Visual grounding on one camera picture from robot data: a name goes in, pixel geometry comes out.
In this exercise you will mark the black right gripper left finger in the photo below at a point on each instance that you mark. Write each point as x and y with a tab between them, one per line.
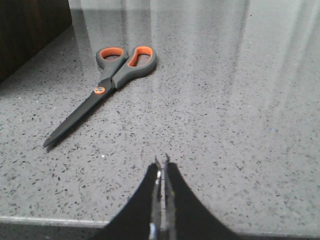
140	218

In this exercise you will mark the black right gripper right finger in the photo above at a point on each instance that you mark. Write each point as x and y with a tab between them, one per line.
186	217

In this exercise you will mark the grey orange handled scissors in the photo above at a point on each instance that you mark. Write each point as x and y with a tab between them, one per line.
118	68

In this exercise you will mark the dark wooden drawer cabinet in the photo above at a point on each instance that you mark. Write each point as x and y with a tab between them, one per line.
26	27

